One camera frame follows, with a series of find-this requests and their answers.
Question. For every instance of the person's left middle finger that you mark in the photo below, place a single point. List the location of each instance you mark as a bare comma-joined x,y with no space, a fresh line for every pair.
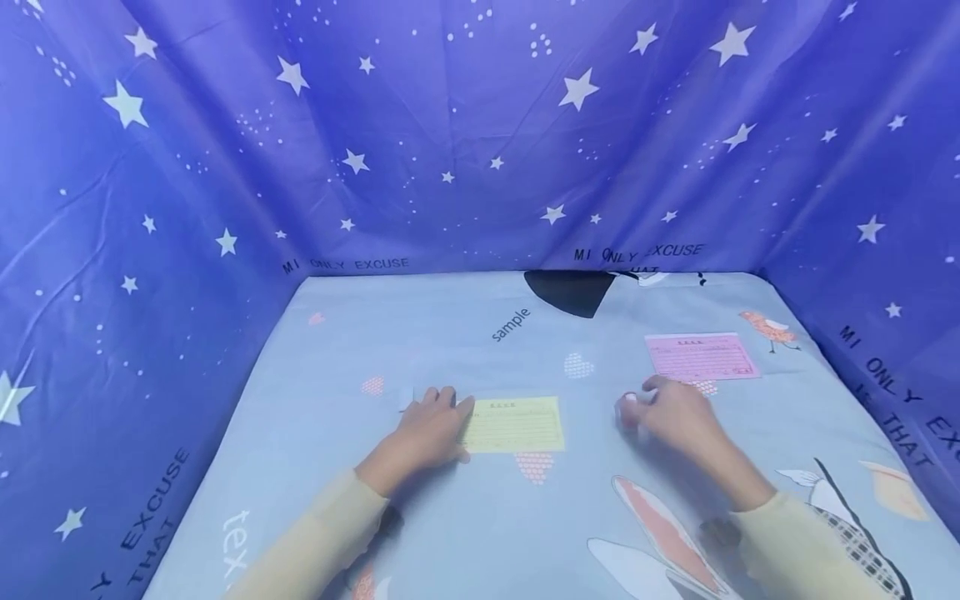
448,397

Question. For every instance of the person's left thumb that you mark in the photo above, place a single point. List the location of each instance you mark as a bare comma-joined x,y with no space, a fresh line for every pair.
459,452

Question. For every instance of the person's left hand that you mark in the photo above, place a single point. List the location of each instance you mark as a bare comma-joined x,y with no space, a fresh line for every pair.
420,437

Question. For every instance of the person's left forearm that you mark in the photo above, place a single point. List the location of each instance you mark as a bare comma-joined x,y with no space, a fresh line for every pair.
315,542

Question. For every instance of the person's right fingers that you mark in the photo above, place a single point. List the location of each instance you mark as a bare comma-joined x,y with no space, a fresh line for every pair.
641,407

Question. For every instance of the person's left ring finger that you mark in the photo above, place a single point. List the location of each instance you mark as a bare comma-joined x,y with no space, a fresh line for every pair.
430,400

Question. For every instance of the pink paper form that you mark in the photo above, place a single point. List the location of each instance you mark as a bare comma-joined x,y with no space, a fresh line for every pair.
701,357

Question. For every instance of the person's right hand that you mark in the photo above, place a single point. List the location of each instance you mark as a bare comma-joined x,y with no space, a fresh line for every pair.
679,417

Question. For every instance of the yellow paper form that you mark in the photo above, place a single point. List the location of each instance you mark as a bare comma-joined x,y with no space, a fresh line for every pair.
517,425

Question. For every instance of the person's left index finger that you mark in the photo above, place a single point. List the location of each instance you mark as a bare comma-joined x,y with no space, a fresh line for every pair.
463,411

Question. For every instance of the person's right forearm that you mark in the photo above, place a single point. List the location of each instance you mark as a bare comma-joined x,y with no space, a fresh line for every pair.
780,542

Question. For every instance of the small white object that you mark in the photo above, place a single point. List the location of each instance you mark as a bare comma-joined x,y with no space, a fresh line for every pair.
627,412

